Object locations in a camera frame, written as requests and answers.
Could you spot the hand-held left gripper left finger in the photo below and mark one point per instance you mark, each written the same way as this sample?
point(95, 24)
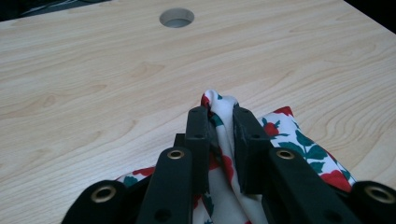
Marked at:
point(199, 149)

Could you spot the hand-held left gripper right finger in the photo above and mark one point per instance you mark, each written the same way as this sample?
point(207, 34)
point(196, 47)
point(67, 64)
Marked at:
point(252, 155)

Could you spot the white rose print shirt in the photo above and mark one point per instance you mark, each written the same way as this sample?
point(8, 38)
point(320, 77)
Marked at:
point(224, 124)

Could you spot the round grey table grommet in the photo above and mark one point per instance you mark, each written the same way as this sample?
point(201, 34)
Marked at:
point(176, 18)

